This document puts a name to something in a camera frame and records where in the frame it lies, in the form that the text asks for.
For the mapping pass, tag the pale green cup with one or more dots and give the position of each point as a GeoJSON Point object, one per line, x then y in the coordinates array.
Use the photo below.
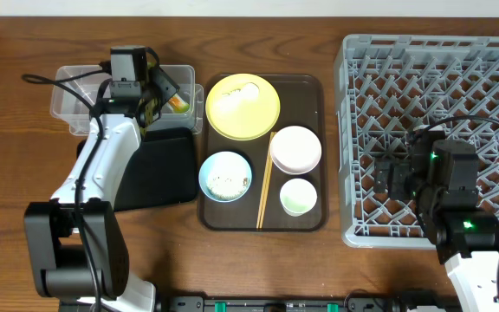
{"type": "Point", "coordinates": [298, 196]}

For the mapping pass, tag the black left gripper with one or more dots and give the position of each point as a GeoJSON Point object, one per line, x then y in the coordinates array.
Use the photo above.
{"type": "Point", "coordinates": [163, 85]}

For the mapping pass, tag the light blue bowl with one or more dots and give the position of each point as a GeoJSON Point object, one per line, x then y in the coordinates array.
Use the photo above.
{"type": "Point", "coordinates": [223, 162]}

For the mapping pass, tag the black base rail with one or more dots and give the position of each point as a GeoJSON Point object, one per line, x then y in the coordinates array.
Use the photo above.
{"type": "Point", "coordinates": [359, 300]}

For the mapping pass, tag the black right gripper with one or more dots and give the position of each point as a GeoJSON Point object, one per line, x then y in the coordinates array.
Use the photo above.
{"type": "Point", "coordinates": [400, 171]}

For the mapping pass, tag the right wooden chopstick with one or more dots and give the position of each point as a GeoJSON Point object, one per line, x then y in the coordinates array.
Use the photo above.
{"type": "Point", "coordinates": [267, 180]}

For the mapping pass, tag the black waste tray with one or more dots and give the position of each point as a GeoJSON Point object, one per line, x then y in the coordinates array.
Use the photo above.
{"type": "Point", "coordinates": [163, 171]}

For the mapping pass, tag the grey dishwasher rack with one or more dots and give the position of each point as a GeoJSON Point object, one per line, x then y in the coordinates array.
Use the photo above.
{"type": "Point", "coordinates": [385, 85]}

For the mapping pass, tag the wooden chopstick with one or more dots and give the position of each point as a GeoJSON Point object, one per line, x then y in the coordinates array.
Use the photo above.
{"type": "Point", "coordinates": [267, 180]}
{"type": "Point", "coordinates": [263, 180]}

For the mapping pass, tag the left wooden chopstick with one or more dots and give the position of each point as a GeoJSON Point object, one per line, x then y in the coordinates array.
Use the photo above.
{"type": "Point", "coordinates": [263, 180]}

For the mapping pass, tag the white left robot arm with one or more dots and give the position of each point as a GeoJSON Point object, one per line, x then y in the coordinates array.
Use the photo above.
{"type": "Point", "coordinates": [76, 249]}

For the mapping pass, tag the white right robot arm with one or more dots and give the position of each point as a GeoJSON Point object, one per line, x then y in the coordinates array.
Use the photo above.
{"type": "Point", "coordinates": [440, 176]}

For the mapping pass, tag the pink bowl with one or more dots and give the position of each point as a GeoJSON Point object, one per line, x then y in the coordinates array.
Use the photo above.
{"type": "Point", "coordinates": [296, 150]}

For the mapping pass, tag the yellow plate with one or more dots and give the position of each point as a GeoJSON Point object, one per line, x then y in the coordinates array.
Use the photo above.
{"type": "Point", "coordinates": [242, 106]}

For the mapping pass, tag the rice leftovers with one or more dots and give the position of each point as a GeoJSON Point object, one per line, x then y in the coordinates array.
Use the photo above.
{"type": "Point", "coordinates": [227, 186]}

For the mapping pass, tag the clear plastic waste bin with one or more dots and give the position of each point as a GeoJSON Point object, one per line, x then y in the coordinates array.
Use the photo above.
{"type": "Point", "coordinates": [87, 95]}

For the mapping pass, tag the food wrapper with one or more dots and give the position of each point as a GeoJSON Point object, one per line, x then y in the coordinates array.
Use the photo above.
{"type": "Point", "coordinates": [178, 105]}

